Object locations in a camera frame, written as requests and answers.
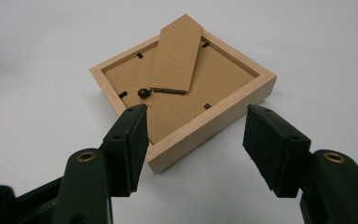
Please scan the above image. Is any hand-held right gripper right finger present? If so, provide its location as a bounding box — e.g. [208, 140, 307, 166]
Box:
[242, 104, 358, 224]

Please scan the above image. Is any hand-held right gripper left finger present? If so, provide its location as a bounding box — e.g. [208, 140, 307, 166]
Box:
[51, 104, 150, 224]

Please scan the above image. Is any wooden block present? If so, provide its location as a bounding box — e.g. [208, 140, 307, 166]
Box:
[89, 13, 278, 175]

